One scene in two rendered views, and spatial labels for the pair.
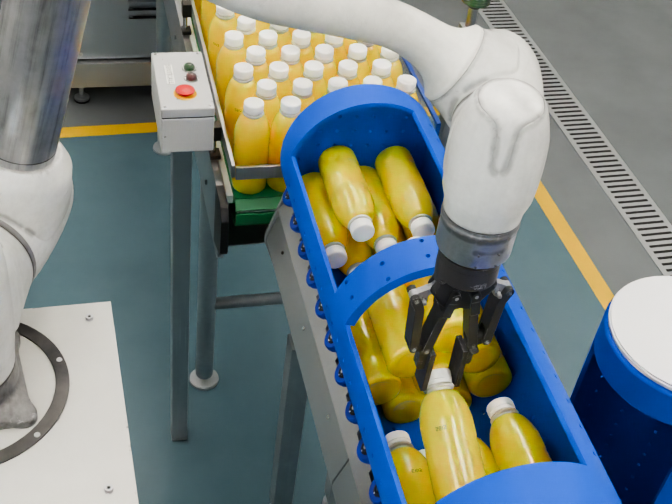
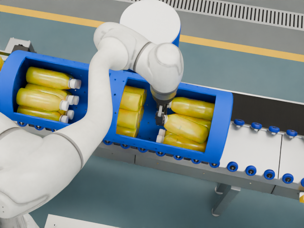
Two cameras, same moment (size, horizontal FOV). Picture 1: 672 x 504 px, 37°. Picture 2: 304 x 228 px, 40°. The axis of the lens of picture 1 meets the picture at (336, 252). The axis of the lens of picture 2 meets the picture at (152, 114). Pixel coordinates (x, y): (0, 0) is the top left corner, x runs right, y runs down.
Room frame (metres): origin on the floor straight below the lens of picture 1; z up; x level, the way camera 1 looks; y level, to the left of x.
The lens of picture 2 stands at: (0.62, 0.42, 2.59)
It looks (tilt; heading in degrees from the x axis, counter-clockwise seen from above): 65 degrees down; 299
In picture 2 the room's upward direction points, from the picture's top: 2 degrees clockwise
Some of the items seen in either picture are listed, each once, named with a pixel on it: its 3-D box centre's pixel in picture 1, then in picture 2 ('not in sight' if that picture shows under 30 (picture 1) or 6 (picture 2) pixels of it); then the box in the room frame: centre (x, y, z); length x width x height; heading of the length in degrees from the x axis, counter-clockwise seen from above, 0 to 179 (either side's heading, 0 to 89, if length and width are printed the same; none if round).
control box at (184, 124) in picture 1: (181, 100); not in sight; (1.64, 0.34, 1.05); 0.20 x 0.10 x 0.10; 19
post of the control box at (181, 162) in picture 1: (180, 300); not in sight; (1.64, 0.34, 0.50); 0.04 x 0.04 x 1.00; 19
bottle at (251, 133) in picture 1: (251, 148); not in sight; (1.60, 0.19, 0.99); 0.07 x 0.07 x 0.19
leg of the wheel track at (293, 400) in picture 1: (289, 433); not in sight; (1.45, 0.05, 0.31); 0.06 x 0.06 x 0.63; 19
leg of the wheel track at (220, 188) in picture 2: not in sight; (228, 176); (0.56, -0.40, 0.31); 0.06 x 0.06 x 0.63; 19
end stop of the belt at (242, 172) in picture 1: (335, 167); not in sight; (1.61, 0.03, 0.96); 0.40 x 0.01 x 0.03; 109
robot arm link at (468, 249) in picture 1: (476, 229); (164, 84); (0.90, -0.16, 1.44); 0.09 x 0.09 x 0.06
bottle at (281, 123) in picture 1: (286, 146); not in sight; (1.62, 0.13, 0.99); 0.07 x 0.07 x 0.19
